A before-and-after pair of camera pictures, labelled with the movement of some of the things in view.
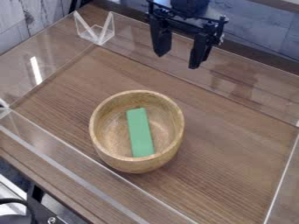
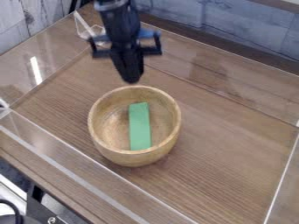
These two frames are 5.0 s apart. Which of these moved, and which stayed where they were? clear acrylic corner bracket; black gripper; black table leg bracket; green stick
Moved: green stick; black gripper
Stayed: clear acrylic corner bracket; black table leg bracket
